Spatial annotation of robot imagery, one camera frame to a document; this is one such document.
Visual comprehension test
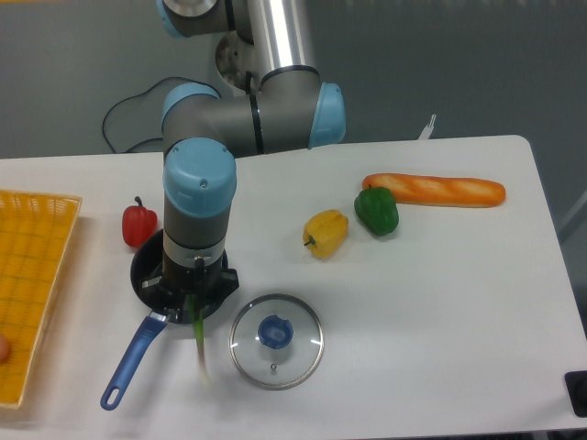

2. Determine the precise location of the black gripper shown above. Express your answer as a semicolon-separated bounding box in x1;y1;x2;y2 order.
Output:
139;252;239;306

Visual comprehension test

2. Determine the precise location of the green onion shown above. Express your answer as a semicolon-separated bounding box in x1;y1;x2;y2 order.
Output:
186;295;210;386

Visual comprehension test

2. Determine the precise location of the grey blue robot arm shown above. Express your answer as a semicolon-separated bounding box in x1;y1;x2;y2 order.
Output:
131;1;346;312

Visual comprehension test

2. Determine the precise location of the red bell pepper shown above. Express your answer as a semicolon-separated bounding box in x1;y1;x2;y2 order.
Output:
121;196;158;248

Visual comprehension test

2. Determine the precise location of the glass lid blue knob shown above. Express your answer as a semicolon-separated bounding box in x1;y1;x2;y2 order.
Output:
229;293;325;391

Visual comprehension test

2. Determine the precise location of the yellow bell pepper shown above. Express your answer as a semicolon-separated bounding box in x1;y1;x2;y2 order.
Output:
303;210;349;259

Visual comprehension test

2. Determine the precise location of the yellow wicker basket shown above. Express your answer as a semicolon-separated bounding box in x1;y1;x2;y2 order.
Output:
1;190;82;409

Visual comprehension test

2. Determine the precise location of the brown item in basket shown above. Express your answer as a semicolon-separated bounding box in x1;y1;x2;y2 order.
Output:
0;334;11;364

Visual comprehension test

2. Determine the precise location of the green bell pepper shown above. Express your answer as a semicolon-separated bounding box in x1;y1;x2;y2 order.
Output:
354;187;400;237

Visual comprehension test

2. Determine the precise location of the orange baguette bread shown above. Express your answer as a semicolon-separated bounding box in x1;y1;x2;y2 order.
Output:
362;173;506;208

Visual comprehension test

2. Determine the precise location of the white metal clamp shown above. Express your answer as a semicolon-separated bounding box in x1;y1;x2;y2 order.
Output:
417;114;437;140

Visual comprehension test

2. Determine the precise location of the black corner device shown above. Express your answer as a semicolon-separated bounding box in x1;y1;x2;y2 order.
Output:
564;370;587;418

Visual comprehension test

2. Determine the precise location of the black pot blue handle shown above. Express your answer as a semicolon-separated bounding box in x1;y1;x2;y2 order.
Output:
100;230;226;411

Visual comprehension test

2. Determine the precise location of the black cable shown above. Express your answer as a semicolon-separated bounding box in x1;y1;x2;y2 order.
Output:
101;75;221;155

